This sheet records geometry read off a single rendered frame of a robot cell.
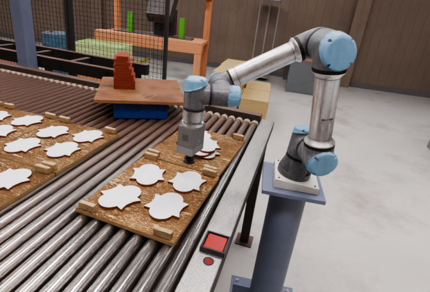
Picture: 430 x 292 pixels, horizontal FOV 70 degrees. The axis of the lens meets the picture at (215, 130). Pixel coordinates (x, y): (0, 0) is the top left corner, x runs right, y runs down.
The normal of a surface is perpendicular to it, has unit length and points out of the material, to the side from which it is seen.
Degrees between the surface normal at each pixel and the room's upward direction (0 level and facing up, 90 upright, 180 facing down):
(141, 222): 0
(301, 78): 90
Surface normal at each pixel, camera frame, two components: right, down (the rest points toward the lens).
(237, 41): -0.17, 0.37
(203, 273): 0.11, -0.92
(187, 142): -0.45, 0.30
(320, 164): 0.13, 0.55
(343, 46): 0.12, 0.32
